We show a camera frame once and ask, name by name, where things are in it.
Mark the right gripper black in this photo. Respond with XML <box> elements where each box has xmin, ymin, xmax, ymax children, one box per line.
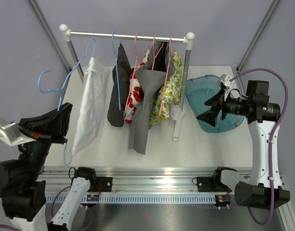
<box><xmin>197</xmin><ymin>89</ymin><xmax>251</xmax><ymax>127</ymax></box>

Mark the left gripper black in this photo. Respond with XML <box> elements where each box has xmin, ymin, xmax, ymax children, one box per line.
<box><xmin>17</xmin><ymin>101</ymin><xmax>73</xmax><ymax>181</ymax></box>

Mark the blue wire hanger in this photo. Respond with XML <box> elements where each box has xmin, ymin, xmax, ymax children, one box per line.
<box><xmin>38</xmin><ymin>38</ymin><xmax>97</xmax><ymax>166</ymax></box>
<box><xmin>112</xmin><ymin>31</ymin><xmax>121</xmax><ymax>111</ymax></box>

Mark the dark grey dotted skirt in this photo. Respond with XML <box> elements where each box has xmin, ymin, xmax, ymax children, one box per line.
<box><xmin>107</xmin><ymin>44</ymin><xmax>132</xmax><ymax>127</ymax></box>

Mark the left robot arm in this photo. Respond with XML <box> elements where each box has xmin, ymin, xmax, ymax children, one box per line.
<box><xmin>0</xmin><ymin>103</ymin><xmax>98</xmax><ymax>231</ymax></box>

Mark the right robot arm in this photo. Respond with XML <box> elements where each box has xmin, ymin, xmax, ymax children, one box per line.
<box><xmin>197</xmin><ymin>80</ymin><xmax>290</xmax><ymax>211</ymax></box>

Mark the lemon print skirt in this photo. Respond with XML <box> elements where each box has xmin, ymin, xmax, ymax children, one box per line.
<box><xmin>149</xmin><ymin>51</ymin><xmax>183</xmax><ymax>125</ymax></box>

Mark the plain grey skirt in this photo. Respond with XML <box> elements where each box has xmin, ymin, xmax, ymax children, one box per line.
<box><xmin>128</xmin><ymin>41</ymin><xmax>174</xmax><ymax>155</ymax></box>

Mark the red poppy white skirt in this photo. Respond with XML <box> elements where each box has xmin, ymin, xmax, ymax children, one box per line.
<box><xmin>124</xmin><ymin>50</ymin><xmax>150</xmax><ymax>124</ymax></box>

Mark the blue plastic basket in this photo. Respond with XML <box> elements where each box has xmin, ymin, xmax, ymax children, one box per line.
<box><xmin>185</xmin><ymin>75</ymin><xmax>244</xmax><ymax>133</ymax></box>

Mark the clothes rack silver white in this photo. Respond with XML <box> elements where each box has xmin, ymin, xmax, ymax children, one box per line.
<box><xmin>59</xmin><ymin>24</ymin><xmax>195</xmax><ymax>142</ymax></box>

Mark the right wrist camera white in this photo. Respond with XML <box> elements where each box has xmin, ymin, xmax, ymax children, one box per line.
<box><xmin>217</xmin><ymin>74</ymin><xmax>231</xmax><ymax>92</ymax></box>

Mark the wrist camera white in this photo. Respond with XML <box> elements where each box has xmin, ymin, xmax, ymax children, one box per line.
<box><xmin>0</xmin><ymin>118</ymin><xmax>36</xmax><ymax>146</ymax></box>
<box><xmin>217</xmin><ymin>74</ymin><xmax>231</xmax><ymax>92</ymax></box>

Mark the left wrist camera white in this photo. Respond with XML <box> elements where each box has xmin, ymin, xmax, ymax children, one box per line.
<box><xmin>0</xmin><ymin>118</ymin><xmax>36</xmax><ymax>146</ymax></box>

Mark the pink wire hanger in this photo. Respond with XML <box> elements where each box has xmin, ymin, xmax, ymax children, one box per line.
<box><xmin>124</xmin><ymin>32</ymin><xmax>150</xmax><ymax>112</ymax></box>
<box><xmin>159</xmin><ymin>35</ymin><xmax>175</xmax><ymax>116</ymax></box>
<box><xmin>151</xmin><ymin>34</ymin><xmax>164</xmax><ymax>70</ymax></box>

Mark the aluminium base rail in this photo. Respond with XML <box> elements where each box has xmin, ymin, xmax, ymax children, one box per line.
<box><xmin>39</xmin><ymin>167</ymin><xmax>217</xmax><ymax>194</ymax></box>

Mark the white slotted cable duct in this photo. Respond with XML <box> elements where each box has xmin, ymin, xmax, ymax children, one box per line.
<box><xmin>45</xmin><ymin>194</ymin><xmax>218</xmax><ymax>204</ymax></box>

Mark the right frame post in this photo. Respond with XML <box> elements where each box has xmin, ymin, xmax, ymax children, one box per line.
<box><xmin>236</xmin><ymin>0</ymin><xmax>281</xmax><ymax>74</ymax></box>

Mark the frame post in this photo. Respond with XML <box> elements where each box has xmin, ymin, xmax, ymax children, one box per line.
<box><xmin>236</xmin><ymin>0</ymin><xmax>281</xmax><ymax>74</ymax></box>
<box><xmin>27</xmin><ymin>0</ymin><xmax>70</xmax><ymax>72</ymax></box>

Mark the left frame post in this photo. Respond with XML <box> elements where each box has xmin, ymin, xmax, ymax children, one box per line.
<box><xmin>27</xmin><ymin>0</ymin><xmax>70</xmax><ymax>72</ymax></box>

